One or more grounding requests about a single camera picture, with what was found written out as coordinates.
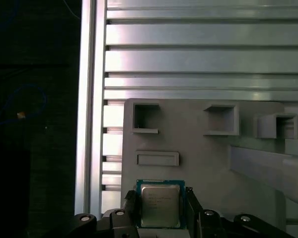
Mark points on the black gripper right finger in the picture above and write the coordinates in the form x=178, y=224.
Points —
x=208, y=225

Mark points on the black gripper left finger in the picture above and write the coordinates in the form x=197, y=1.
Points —
x=119, y=226

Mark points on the silver CPU green edge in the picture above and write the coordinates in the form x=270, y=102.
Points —
x=161, y=205

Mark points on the grey parts rack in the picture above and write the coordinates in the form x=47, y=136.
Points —
x=188, y=153

